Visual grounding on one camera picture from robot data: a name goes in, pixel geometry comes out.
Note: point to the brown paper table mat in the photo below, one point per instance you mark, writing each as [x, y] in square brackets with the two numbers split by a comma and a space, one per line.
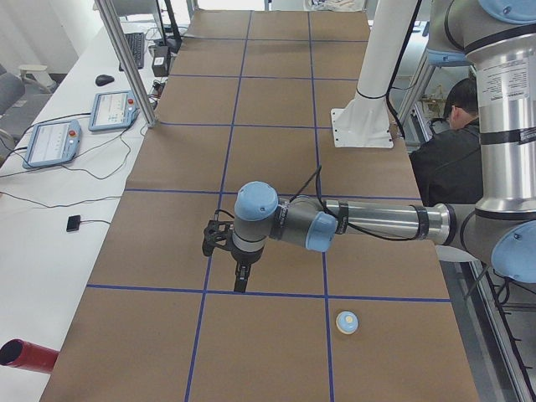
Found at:
[249, 99]

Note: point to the red cylinder tube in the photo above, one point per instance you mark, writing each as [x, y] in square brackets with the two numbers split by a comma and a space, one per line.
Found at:
[20, 354]

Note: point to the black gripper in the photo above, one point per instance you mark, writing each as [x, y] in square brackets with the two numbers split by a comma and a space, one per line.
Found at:
[245, 256]

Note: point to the person in black jacket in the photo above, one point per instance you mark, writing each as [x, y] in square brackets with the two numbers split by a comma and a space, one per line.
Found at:
[448, 168]

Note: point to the black keyboard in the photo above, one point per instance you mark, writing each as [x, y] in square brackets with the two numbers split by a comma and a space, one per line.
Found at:
[136, 43]

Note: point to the near blue teach pendant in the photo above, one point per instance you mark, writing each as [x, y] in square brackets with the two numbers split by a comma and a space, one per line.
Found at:
[52, 143]

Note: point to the far blue teach pendant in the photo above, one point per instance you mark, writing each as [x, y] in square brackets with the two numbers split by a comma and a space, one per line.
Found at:
[113, 110]

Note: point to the black computer mouse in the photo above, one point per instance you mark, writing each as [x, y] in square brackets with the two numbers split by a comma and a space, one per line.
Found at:
[102, 80]

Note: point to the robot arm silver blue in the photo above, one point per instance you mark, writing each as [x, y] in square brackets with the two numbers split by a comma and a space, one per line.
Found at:
[498, 38]

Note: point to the grey office chair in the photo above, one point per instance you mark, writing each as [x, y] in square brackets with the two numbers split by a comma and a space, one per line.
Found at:
[23, 97]

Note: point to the small blue white bell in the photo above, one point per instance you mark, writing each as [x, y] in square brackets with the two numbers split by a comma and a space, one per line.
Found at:
[347, 322]

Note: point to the small black puck device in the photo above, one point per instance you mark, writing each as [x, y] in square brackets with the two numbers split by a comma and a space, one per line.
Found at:
[73, 223]

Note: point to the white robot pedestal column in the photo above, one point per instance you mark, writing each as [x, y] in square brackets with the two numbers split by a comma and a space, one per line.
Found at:
[364, 122]

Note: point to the aluminium frame post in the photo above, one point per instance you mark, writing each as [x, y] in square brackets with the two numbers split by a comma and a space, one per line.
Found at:
[113, 27]

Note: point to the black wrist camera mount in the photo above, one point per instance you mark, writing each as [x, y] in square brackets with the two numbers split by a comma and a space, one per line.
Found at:
[217, 234]

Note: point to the black power adapter box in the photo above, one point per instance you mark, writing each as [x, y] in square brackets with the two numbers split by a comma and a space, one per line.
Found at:
[161, 59]

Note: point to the blue teach pendant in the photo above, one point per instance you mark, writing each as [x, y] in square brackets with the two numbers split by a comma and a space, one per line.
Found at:
[52, 143]
[113, 110]

